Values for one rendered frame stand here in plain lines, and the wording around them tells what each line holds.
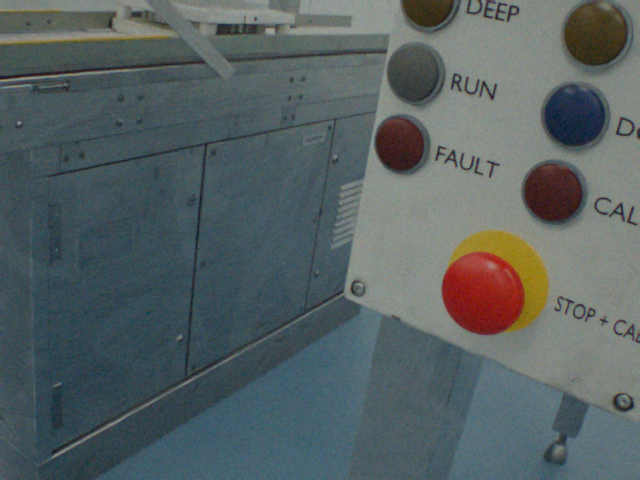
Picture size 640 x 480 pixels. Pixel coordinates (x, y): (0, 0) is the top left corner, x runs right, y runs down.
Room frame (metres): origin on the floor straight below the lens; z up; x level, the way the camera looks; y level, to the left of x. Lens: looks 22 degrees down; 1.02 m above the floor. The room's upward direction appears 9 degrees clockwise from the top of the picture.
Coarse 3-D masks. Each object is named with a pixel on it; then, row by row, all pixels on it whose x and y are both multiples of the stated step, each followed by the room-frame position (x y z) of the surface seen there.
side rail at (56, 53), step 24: (0, 48) 0.83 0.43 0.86; (24, 48) 0.86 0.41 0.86; (48, 48) 0.90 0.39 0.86; (72, 48) 0.93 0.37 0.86; (96, 48) 0.96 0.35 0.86; (120, 48) 1.00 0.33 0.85; (144, 48) 1.04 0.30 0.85; (168, 48) 1.09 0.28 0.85; (216, 48) 1.18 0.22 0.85; (240, 48) 1.24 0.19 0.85; (264, 48) 1.29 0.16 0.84; (288, 48) 1.36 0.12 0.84; (312, 48) 1.43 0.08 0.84; (336, 48) 1.50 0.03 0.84; (360, 48) 1.59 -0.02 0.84
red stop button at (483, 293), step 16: (464, 256) 0.30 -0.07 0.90; (480, 256) 0.30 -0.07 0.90; (496, 256) 0.30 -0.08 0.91; (448, 272) 0.30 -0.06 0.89; (464, 272) 0.30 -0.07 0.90; (480, 272) 0.29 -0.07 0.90; (496, 272) 0.29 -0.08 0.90; (512, 272) 0.29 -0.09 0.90; (448, 288) 0.30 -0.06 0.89; (464, 288) 0.29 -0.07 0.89; (480, 288) 0.29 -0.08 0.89; (496, 288) 0.29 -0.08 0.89; (512, 288) 0.29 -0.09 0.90; (448, 304) 0.30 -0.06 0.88; (464, 304) 0.29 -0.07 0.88; (480, 304) 0.29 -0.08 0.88; (496, 304) 0.29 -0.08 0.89; (512, 304) 0.29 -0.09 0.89; (464, 320) 0.29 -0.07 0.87; (480, 320) 0.29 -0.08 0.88; (496, 320) 0.29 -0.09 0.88; (512, 320) 0.29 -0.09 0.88
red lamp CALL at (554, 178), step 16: (544, 176) 0.30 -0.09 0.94; (560, 176) 0.30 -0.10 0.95; (576, 176) 0.30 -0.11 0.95; (528, 192) 0.31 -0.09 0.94; (544, 192) 0.30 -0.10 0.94; (560, 192) 0.30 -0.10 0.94; (576, 192) 0.30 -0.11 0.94; (544, 208) 0.30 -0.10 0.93; (560, 208) 0.30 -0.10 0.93; (576, 208) 0.30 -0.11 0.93
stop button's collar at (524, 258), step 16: (464, 240) 0.32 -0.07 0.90; (480, 240) 0.32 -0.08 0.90; (496, 240) 0.32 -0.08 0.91; (512, 240) 0.31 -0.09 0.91; (512, 256) 0.31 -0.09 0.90; (528, 256) 0.31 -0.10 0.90; (528, 272) 0.31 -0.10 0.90; (544, 272) 0.30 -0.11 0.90; (528, 288) 0.31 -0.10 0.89; (544, 288) 0.30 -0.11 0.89; (528, 304) 0.30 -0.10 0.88; (544, 304) 0.30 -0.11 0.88; (560, 304) 0.30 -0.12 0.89; (528, 320) 0.30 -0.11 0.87; (624, 320) 0.28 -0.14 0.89; (624, 336) 0.28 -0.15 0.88
